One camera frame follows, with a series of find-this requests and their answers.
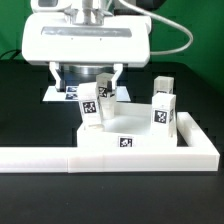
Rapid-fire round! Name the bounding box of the white square tabletop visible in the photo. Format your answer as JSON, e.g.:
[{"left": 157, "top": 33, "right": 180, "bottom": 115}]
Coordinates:
[{"left": 77, "top": 103, "right": 177, "bottom": 148}]

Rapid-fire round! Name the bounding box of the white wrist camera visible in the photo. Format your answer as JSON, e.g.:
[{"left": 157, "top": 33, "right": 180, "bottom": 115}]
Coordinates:
[{"left": 30, "top": 0, "right": 72, "bottom": 13}]

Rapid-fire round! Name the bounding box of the white L-shaped obstacle wall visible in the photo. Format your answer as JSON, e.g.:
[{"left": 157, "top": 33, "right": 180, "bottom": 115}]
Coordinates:
[{"left": 0, "top": 112, "right": 220, "bottom": 173}]

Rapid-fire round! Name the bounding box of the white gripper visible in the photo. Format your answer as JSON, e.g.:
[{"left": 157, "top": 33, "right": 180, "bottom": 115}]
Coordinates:
[{"left": 22, "top": 14, "right": 151, "bottom": 92}]

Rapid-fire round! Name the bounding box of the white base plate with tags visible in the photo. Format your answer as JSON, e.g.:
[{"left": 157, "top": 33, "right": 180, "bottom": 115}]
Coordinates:
[{"left": 43, "top": 86, "right": 131, "bottom": 102}]

